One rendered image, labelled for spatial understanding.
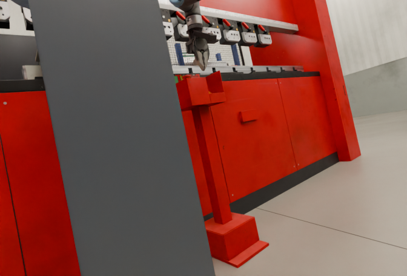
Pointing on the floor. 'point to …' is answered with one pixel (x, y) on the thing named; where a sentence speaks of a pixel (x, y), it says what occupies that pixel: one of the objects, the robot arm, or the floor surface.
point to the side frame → (314, 55)
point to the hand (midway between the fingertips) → (203, 68)
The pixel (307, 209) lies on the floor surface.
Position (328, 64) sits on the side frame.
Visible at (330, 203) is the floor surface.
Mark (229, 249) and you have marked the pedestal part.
